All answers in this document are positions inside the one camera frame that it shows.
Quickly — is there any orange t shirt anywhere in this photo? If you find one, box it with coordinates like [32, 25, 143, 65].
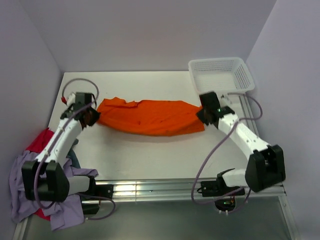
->
[97, 97, 205, 137]

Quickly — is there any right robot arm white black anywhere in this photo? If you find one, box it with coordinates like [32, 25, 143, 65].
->
[196, 91, 286, 197]

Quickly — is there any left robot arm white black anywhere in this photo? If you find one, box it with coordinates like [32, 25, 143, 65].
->
[21, 92, 100, 202]

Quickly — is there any white perforated plastic basket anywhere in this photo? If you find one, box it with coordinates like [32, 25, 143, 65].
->
[188, 57, 255, 95]

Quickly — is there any teal blue t shirt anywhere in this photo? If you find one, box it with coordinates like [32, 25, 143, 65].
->
[67, 148, 81, 169]

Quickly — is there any red t shirt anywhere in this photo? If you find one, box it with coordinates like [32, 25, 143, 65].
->
[25, 128, 54, 154]

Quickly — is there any lavender t shirt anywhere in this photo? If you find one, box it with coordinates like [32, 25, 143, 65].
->
[8, 149, 100, 231]

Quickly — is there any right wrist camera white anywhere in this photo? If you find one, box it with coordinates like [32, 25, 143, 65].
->
[219, 93, 233, 107]

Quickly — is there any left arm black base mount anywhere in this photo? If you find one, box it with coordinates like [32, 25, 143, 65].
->
[80, 184, 116, 220]

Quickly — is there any aluminium front rail frame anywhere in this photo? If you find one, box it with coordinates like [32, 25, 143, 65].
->
[13, 179, 301, 240]

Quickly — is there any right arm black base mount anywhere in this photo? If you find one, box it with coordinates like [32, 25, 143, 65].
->
[197, 178, 245, 212]

